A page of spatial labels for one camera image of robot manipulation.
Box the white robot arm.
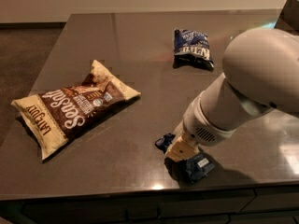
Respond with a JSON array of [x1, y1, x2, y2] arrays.
[[165, 24, 299, 162]]

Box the blue rxbar blueberry wrapper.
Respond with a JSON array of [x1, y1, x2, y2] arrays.
[[155, 133, 215, 183]]

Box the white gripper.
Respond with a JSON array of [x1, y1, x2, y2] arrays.
[[165, 92, 235, 162]]

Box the blue kettle chip bag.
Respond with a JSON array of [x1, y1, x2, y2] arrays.
[[174, 29, 214, 72]]

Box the dark cabinet drawers under counter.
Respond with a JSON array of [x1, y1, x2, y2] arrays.
[[0, 186, 299, 224]]

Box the brown sea salt chip bag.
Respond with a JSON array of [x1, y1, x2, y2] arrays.
[[12, 60, 140, 160]]

